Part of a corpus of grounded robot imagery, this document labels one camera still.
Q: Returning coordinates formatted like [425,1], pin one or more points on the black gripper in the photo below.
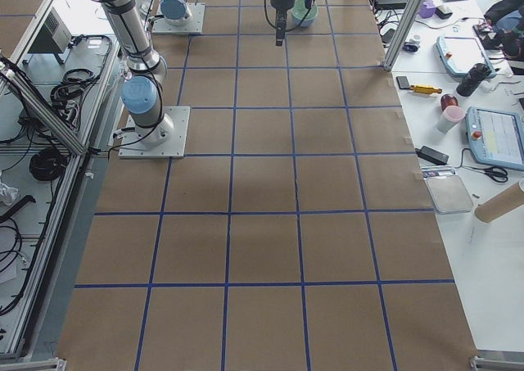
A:
[281,1]

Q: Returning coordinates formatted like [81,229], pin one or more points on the green bowl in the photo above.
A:
[299,9]

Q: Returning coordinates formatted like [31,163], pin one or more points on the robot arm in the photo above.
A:
[175,12]
[142,94]

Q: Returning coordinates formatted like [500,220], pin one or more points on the blue bowl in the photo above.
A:
[299,22]

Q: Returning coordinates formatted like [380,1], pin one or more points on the black flat box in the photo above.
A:
[403,82]

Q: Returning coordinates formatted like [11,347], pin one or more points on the purple block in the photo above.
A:
[427,9]

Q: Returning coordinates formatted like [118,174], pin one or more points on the far teach pendant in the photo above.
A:
[460,54]

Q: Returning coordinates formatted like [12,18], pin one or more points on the teach pendant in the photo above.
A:
[495,137]
[460,54]

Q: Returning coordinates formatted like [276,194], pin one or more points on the red apple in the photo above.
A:
[448,100]

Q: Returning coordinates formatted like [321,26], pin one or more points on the black power adapter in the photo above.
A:
[431,155]

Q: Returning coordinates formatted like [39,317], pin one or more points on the white cup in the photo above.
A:
[450,116]

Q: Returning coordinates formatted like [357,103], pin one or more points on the black water bottle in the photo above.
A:
[472,80]

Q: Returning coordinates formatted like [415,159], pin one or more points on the grey electronics box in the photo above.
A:
[54,38]

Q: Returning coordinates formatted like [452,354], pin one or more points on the white square scale tray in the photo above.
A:
[449,194]

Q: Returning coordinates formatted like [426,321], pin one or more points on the near teach pendant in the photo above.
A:
[495,137]

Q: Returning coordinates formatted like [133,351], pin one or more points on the black scissors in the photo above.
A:
[495,173]

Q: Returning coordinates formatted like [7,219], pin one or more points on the cardboard tube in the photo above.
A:
[499,205]

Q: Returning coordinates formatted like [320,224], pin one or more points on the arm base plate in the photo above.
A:
[167,140]
[191,24]

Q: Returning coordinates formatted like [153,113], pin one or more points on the aluminium frame post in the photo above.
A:
[401,33]

